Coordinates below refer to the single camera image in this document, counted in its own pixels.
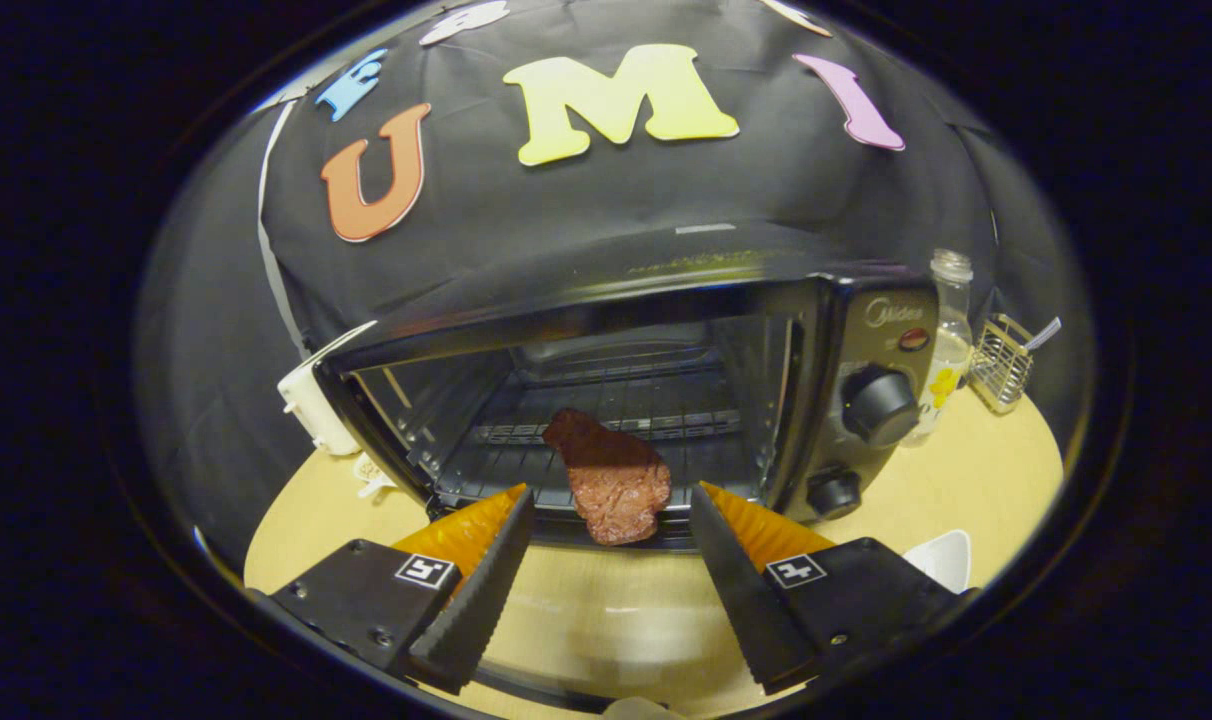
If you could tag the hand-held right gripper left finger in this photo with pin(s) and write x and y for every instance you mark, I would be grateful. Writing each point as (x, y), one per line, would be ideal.
(486, 595)

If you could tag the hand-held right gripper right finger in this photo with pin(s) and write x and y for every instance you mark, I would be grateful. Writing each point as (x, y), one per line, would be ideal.
(741, 595)

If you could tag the brown meat piece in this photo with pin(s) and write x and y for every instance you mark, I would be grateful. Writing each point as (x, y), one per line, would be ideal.
(616, 485)

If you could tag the black electric oven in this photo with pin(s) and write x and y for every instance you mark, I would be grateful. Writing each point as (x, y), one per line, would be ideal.
(876, 345)

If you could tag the white divided snack plate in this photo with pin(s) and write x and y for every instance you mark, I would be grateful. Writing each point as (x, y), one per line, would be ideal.
(374, 478)

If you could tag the white rectangular dish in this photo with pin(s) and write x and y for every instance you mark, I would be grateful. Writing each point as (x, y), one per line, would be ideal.
(946, 560)

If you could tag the white toaster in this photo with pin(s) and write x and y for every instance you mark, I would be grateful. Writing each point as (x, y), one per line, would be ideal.
(311, 410)

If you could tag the clear bottle yellow label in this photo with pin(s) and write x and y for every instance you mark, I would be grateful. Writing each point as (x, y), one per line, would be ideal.
(951, 350)

